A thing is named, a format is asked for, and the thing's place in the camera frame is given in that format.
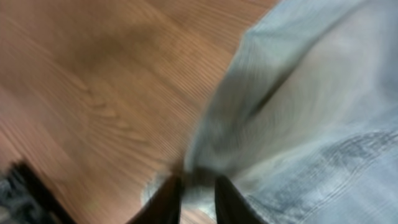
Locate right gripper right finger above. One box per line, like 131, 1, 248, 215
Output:
215, 175, 267, 224

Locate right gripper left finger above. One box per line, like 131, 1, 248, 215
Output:
127, 175, 183, 224

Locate light blue denim shorts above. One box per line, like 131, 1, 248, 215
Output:
139, 0, 398, 224

